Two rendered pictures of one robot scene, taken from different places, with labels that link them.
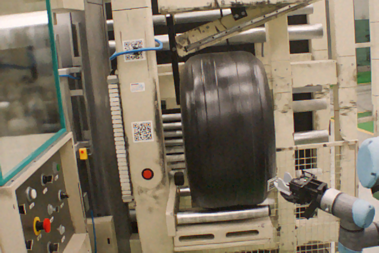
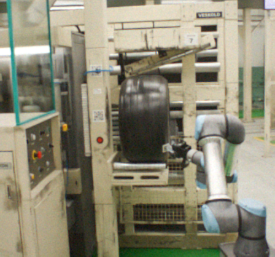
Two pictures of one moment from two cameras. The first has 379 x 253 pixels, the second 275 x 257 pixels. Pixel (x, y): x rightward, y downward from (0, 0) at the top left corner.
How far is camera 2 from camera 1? 0.77 m
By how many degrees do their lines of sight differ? 5
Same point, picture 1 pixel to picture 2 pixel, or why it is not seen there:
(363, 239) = not seen: hidden behind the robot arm
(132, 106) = (93, 101)
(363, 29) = not seen: outside the picture
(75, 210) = (56, 155)
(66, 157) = (54, 125)
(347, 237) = (199, 176)
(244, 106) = (150, 102)
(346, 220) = (198, 165)
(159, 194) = (105, 152)
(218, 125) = (135, 112)
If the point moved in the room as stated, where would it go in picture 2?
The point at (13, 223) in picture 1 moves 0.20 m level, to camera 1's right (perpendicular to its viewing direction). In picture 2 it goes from (23, 144) to (63, 144)
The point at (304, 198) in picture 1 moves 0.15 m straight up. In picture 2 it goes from (179, 154) to (178, 128)
